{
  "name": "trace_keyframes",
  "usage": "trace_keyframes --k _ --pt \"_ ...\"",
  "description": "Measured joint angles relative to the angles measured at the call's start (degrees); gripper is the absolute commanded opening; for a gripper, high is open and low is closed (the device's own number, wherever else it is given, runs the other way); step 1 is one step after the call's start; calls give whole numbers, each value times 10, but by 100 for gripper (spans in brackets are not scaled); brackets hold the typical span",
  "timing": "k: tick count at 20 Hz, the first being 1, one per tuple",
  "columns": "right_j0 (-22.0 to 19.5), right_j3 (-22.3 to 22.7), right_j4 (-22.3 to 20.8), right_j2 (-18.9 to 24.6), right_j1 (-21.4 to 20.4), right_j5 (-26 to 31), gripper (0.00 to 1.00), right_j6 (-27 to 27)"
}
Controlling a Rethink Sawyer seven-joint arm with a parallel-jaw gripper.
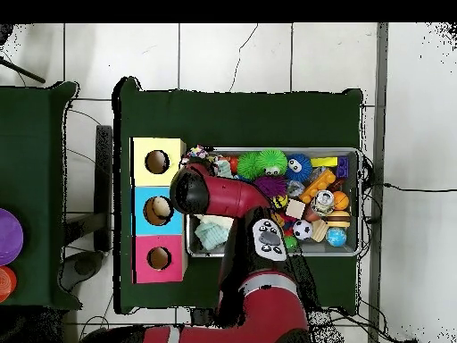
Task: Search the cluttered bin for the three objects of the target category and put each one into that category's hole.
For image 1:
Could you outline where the long orange building block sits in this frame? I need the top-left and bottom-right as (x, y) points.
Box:
(299, 169), (337, 204)

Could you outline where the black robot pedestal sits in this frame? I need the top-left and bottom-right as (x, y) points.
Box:
(190, 308), (220, 328)

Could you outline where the orange toy basketball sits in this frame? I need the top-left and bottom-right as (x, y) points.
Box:
(332, 190), (350, 211)

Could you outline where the large green spiky ball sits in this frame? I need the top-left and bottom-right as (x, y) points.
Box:
(257, 148), (288, 177)

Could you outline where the orange ribbed disc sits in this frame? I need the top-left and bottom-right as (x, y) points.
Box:
(0, 265), (18, 304)

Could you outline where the silver mesh bin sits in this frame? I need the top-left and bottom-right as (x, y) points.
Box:
(184, 146), (362, 258)

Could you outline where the black cable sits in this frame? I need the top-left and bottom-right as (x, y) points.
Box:
(383, 182), (457, 193)

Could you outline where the dark green table cloth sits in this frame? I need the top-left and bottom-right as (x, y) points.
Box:
(0, 80), (83, 310)
(112, 76), (365, 315)

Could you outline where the silver drink can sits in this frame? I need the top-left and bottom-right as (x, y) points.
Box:
(310, 189), (335, 217)

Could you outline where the blue spiky ball with eyes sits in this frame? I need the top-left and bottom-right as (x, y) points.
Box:
(286, 153), (313, 182)

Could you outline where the small soccer ball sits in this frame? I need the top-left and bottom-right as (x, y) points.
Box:
(293, 219), (314, 241)

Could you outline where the black rod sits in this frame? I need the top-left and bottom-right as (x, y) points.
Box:
(0, 56), (46, 84)

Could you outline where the wooden box with three holes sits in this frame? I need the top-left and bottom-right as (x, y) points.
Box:
(129, 137), (188, 285)

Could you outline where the white cloth with coloured dots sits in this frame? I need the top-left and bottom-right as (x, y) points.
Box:
(179, 144), (212, 167)

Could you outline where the purple spiky toy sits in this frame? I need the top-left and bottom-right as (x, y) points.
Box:
(253, 175), (288, 198)

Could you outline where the black stand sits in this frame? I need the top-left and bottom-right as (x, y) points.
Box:
(58, 124), (114, 292)

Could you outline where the light blue knitted cloth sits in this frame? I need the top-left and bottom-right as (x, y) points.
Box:
(194, 159), (234, 251)

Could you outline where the purple bowl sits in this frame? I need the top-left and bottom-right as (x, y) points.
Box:
(0, 207), (24, 266)

